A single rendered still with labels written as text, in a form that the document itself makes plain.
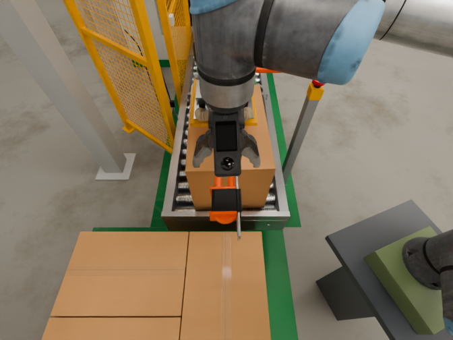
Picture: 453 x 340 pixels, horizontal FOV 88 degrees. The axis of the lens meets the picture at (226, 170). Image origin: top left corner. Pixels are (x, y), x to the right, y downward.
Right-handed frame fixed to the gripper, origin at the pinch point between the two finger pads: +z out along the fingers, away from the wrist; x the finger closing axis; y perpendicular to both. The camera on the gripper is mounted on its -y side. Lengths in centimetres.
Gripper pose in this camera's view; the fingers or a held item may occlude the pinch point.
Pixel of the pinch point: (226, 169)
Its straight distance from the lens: 55.6
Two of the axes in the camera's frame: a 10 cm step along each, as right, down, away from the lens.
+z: 0.0, 5.7, 8.2
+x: -10.0, 0.0, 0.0
